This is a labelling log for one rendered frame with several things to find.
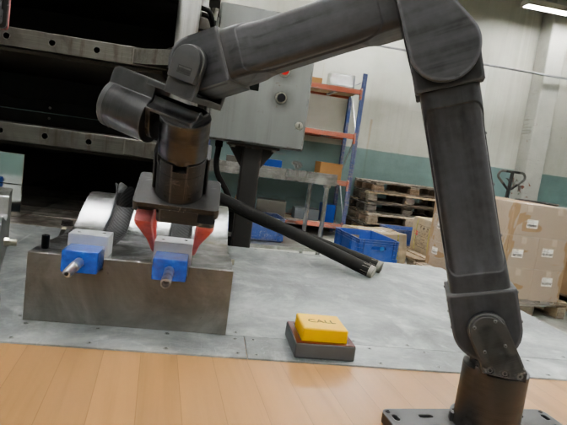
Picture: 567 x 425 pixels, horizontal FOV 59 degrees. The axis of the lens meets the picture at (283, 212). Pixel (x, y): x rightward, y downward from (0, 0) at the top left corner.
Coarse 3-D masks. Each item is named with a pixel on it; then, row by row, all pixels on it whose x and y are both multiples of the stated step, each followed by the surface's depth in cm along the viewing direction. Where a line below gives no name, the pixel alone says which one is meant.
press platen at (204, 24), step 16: (16, 0) 188; (32, 0) 185; (48, 0) 181; (64, 0) 178; (80, 0) 175; (96, 0) 172; (112, 0) 169; (128, 0) 167; (144, 0) 164; (160, 0) 161; (176, 0) 159; (80, 16) 201; (96, 16) 197; (112, 16) 193; (128, 16) 189; (144, 16) 186; (160, 16) 183; (176, 16) 179; (208, 16) 180
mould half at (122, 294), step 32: (96, 192) 94; (96, 224) 86; (160, 224) 89; (224, 224) 93; (32, 256) 63; (128, 256) 67; (192, 256) 72; (224, 256) 75; (32, 288) 63; (64, 288) 64; (96, 288) 65; (128, 288) 65; (160, 288) 66; (192, 288) 66; (224, 288) 67; (64, 320) 65; (96, 320) 65; (128, 320) 66; (160, 320) 66; (192, 320) 67; (224, 320) 68
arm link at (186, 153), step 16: (160, 96) 56; (160, 112) 55; (176, 112) 55; (192, 112) 55; (144, 128) 57; (160, 128) 55; (176, 128) 54; (192, 128) 54; (208, 128) 56; (160, 144) 56; (176, 144) 55; (192, 144) 55; (176, 160) 56; (192, 160) 56
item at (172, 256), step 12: (156, 240) 66; (168, 240) 67; (180, 240) 68; (192, 240) 69; (156, 252) 65; (168, 252) 66; (180, 252) 66; (156, 264) 62; (168, 264) 62; (180, 264) 63; (156, 276) 62; (168, 276) 58; (180, 276) 63
